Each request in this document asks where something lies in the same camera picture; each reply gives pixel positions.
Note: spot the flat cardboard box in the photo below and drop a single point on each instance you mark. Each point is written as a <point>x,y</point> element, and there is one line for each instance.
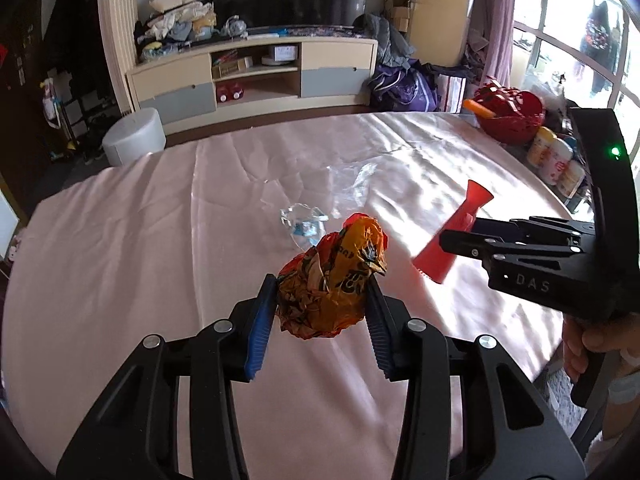
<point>232,64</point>

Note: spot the purple bag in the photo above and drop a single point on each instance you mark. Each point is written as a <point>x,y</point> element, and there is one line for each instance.
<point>405,87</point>

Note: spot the orange tube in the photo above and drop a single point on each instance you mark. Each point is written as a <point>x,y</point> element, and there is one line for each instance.
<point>477,108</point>

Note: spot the person's right forearm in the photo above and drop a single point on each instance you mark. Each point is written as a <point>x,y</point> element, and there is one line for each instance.
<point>622,390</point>

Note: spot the stacked cardboard boxes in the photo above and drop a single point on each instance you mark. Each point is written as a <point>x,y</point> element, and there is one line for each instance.
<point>397,10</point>

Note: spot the pile of clothes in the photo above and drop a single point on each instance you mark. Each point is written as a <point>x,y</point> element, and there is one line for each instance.
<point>175,20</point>

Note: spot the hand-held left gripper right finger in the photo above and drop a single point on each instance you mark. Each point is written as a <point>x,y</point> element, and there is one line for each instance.
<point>380,340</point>

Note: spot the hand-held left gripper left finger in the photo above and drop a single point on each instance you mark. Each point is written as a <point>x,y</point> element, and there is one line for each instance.
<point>260,330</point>

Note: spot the small white bottle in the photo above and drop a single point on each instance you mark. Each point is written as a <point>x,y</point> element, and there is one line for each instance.
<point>571,180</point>

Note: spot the pink satin tablecloth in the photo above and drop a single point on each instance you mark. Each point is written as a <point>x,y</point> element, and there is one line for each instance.
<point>150,260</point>

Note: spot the red plastic basket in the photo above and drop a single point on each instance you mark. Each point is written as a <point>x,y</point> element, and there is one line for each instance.
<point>515,120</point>

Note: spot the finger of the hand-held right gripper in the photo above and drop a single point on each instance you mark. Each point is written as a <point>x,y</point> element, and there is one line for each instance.
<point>500,246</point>
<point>550,227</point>

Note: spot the person's right hand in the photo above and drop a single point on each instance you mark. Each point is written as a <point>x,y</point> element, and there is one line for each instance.
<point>605,335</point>

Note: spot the white round stool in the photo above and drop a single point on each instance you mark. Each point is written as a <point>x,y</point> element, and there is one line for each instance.
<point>134,137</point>

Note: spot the clear plastic bag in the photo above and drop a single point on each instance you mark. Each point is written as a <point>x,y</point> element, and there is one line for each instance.
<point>350,185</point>

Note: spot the children's scooter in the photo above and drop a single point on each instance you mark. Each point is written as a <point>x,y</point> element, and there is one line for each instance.
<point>55,110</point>

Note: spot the white box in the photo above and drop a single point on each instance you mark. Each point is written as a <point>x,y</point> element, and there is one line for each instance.
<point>282,55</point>

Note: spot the dark hanging garment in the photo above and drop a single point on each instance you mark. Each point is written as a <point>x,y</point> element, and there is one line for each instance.
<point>600,45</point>

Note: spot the beige standing air conditioner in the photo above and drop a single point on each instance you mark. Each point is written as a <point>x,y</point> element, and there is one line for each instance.
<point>445,15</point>

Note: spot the beige folding screen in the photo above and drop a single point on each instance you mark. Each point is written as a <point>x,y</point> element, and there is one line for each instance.
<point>120,35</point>

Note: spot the dark coats on rack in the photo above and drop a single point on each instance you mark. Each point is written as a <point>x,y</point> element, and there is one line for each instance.
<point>75,25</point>

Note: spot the orange snack wrapper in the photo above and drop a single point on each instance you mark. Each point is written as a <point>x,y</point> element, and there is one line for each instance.
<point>330,285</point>

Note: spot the striped shopping bag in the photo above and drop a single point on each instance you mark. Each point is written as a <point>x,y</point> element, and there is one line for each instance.
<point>452,94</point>

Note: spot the purple curtain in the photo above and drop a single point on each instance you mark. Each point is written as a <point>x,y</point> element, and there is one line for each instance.
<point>495,25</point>

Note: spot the grey cloth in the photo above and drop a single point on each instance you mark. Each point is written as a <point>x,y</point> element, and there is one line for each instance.
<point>387,40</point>

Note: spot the beige and grey cabinet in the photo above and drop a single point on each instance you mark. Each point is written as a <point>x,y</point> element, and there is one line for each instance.
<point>170,85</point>

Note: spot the crumpled clear plastic wrapper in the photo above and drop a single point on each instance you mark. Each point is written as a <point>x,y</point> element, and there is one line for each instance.
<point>302,227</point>

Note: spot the window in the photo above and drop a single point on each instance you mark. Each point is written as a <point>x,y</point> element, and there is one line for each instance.
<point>555,35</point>

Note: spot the yellow-capped white bottle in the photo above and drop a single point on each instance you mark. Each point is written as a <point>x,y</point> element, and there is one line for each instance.
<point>542,147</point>

